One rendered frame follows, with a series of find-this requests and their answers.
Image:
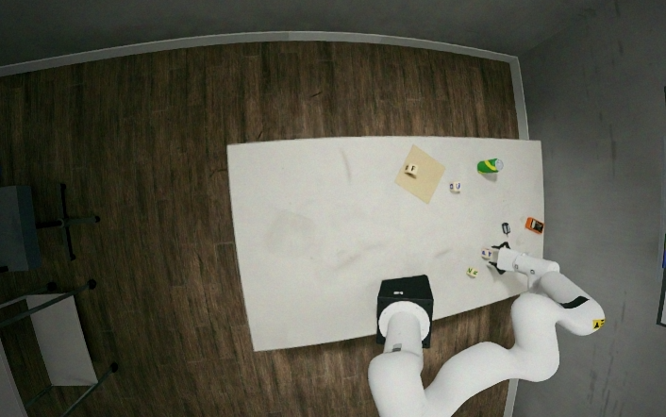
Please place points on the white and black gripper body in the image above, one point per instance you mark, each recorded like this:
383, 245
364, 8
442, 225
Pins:
506, 259

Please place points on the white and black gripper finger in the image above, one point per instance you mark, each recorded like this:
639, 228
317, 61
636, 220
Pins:
495, 265
501, 245

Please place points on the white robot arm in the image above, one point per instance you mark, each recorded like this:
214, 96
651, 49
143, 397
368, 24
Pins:
395, 382

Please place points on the green drink can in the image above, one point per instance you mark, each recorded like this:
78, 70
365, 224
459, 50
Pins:
494, 165

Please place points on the tan square mat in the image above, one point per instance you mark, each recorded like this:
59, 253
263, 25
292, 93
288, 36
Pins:
424, 184

